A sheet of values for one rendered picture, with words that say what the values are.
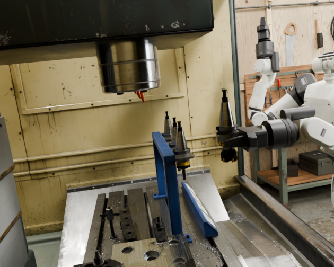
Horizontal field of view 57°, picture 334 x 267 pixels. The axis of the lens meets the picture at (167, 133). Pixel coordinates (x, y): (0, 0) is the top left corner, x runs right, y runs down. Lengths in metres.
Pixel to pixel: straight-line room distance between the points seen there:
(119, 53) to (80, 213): 1.25
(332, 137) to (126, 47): 0.61
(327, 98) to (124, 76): 0.87
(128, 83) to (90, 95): 1.10
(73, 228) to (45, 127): 0.60
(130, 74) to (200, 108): 1.19
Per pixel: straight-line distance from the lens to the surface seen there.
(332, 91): 1.38
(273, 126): 0.92
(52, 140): 1.94
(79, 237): 1.76
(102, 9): 0.74
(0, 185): 1.09
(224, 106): 0.88
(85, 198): 1.93
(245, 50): 3.81
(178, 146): 1.10
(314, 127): 0.96
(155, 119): 1.88
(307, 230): 1.48
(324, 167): 3.76
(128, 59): 0.77
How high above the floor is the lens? 1.50
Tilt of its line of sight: 11 degrees down
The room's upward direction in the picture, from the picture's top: 6 degrees counter-clockwise
